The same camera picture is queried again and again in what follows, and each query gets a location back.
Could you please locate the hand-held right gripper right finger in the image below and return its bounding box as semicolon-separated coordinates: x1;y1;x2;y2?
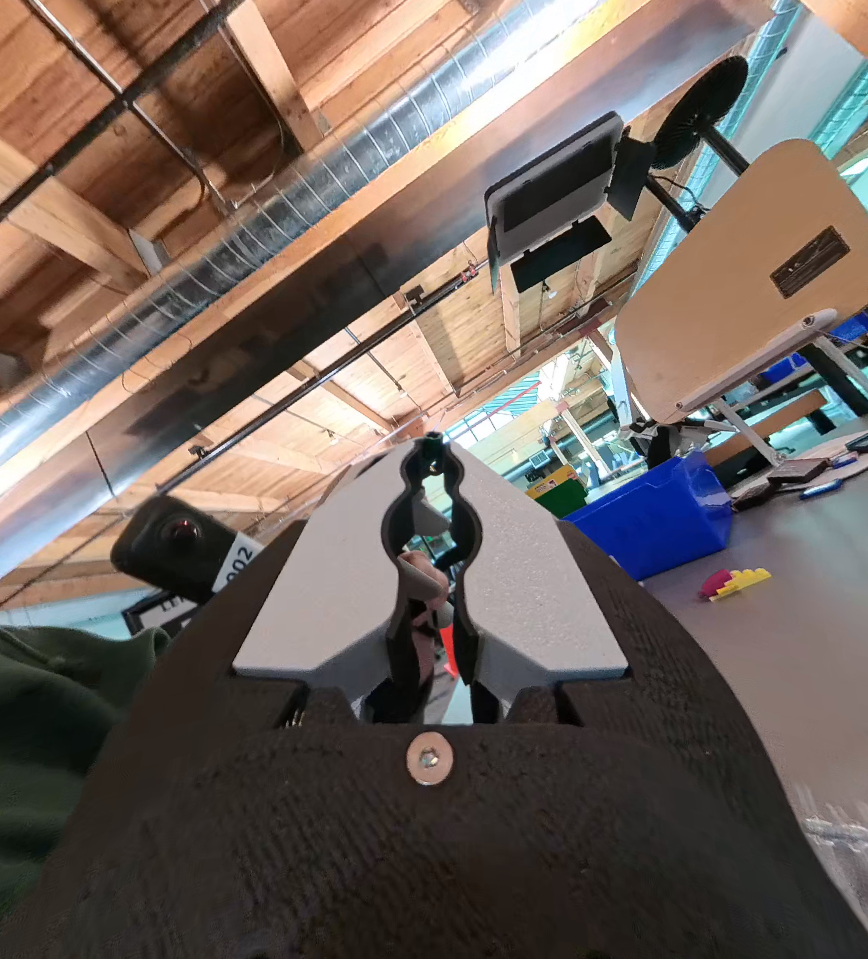
433;441;630;725

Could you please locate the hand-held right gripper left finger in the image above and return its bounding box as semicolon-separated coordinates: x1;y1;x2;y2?
233;441;433;725

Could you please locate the metal ventilation duct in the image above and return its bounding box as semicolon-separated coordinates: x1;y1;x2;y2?
0;0;607;495

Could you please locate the small blue plastic bin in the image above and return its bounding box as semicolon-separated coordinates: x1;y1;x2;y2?
760;352;810;387

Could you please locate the person's left hand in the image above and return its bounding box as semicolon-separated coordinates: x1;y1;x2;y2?
398;553;451;609

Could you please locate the black stand pole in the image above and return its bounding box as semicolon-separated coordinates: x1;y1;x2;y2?
644;123;751;235

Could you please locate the thin black ceiling pipe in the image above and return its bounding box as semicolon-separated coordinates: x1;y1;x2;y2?
153;273;483;484

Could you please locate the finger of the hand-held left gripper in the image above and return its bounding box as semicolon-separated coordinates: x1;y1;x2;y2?
410;494;451;537

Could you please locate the large blue plastic bin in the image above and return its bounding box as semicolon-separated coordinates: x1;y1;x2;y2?
561;450;735;581

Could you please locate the yellow and green box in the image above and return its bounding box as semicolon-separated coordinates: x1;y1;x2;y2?
524;465;588;518

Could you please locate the black round fan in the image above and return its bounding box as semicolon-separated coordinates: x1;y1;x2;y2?
651;54;750;169

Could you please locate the dark flat box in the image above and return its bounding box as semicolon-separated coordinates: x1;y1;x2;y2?
730;457;831;512

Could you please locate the clear plastic bag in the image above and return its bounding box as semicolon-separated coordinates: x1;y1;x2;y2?
794;787;868;959

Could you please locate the person's green hoodie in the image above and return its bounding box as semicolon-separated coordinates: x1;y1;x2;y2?
0;618;173;959

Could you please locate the pink and yellow lego assembly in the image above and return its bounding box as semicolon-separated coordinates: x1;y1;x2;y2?
700;568;772;602

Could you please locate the beige wooden board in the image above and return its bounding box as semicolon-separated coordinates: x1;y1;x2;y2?
614;138;868;424

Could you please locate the white metal frame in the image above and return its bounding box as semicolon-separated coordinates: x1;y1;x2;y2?
674;307;868;467

